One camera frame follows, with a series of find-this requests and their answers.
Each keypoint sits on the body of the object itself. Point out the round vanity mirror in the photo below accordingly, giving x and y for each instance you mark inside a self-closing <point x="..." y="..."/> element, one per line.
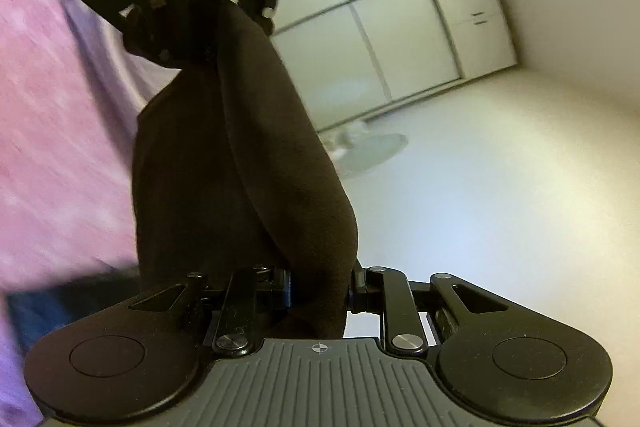
<point x="367" y="153"/>

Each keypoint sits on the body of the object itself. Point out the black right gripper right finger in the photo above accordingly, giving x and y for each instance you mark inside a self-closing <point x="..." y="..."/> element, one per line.
<point x="387" y="293"/>

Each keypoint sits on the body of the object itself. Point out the stack of folded dark clothes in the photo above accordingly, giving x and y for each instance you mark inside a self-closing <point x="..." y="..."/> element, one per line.
<point x="37" y="312"/>

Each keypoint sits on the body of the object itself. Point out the dark brown garment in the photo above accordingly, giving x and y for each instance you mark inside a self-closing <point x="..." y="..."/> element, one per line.
<point x="228" y="172"/>

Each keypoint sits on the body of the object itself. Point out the white sliding wardrobe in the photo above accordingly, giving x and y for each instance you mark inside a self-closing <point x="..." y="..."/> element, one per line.
<point x="357" y="58"/>

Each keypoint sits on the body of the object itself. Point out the pink floral bedspread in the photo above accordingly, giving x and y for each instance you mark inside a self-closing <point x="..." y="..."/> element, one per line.
<point x="70" y="98"/>

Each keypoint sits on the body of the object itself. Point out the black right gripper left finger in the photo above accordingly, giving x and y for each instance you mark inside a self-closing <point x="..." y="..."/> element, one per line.
<point x="252" y="300"/>

